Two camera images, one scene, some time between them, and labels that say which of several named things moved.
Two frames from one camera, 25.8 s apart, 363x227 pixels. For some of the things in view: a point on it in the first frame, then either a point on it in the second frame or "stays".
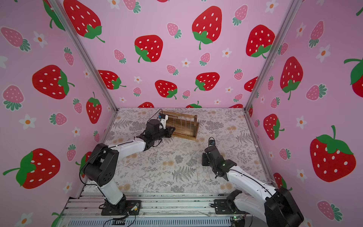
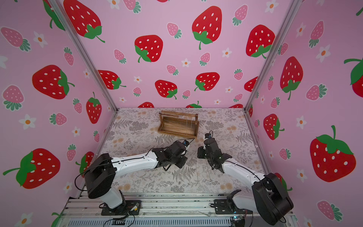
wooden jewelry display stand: (186, 126) stays
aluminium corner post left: (86, 54) stays
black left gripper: (168, 132) -> (184, 159)
